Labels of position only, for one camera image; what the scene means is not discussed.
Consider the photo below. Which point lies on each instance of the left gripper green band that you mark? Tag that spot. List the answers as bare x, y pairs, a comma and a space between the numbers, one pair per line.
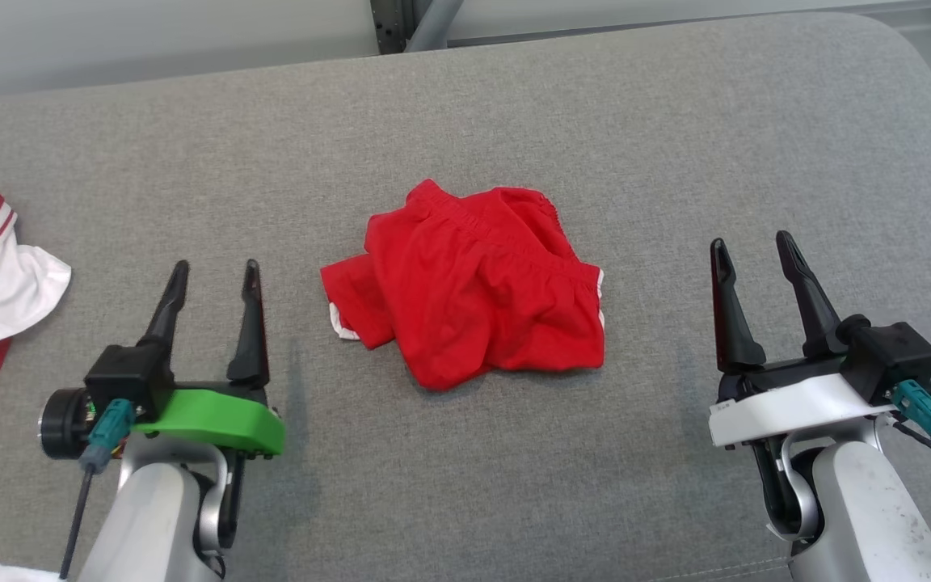
215, 420

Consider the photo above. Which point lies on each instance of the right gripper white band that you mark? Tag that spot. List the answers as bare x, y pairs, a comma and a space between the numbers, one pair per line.
789, 404

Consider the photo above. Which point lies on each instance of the red shorts with white trim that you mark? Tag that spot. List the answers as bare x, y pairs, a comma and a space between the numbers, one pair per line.
473, 299

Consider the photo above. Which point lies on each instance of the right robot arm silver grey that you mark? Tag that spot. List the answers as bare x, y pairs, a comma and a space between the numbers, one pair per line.
869, 509

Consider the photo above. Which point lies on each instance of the grey fabric sofa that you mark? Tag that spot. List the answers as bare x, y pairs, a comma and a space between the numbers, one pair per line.
465, 485

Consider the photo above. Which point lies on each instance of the grey angled metal tube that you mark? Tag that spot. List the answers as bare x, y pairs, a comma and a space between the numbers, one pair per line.
433, 24

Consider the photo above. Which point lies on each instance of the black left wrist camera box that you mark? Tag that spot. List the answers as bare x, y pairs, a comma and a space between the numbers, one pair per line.
126, 376

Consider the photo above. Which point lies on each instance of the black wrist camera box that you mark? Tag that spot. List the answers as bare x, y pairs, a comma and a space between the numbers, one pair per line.
890, 356
126, 376

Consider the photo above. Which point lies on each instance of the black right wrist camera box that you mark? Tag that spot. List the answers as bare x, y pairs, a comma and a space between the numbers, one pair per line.
890, 356

